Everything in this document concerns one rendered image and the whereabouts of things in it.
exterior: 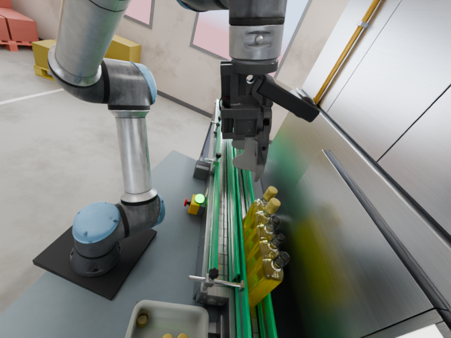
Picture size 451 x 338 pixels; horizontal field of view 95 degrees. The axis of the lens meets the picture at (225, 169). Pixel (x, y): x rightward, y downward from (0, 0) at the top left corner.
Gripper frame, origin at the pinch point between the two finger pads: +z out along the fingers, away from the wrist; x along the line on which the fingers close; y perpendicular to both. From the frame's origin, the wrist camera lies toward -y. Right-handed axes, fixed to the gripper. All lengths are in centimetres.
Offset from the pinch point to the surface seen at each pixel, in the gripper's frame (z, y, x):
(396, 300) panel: 16.5, -24.1, 18.7
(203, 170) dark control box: 48, 21, -61
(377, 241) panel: 13.4, -25.1, 8.8
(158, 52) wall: 26, 119, -358
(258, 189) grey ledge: 53, -11, -50
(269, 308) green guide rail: 42.4, -5.2, 11.2
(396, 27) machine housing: -22, -41, -34
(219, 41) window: 9, 16, -331
